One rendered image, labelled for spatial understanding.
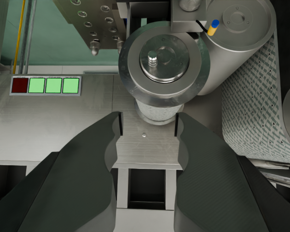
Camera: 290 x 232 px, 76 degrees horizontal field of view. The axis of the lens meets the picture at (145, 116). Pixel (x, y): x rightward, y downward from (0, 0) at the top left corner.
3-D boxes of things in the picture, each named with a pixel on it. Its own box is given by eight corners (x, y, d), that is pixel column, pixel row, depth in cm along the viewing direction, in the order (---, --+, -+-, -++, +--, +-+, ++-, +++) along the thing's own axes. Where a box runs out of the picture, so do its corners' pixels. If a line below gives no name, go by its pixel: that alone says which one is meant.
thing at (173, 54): (200, 62, 27) (157, 89, 27) (196, 68, 29) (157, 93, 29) (171, 24, 29) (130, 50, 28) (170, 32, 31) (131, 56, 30)
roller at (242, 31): (273, -17, 31) (280, 51, 29) (219, 56, 56) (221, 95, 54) (199, -15, 31) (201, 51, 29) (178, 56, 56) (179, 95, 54)
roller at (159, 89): (200, 25, 30) (203, 95, 28) (178, 80, 55) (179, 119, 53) (128, 26, 30) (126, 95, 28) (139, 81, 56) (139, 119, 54)
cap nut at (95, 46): (99, 40, 64) (98, 53, 63) (101, 46, 68) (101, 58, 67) (88, 41, 64) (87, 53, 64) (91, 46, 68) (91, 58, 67)
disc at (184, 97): (208, 19, 31) (212, 107, 28) (207, 21, 31) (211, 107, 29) (119, 21, 31) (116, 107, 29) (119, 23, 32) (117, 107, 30)
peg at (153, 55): (159, 58, 25) (148, 60, 25) (158, 66, 28) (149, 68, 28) (156, 49, 25) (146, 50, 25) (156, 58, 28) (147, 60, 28)
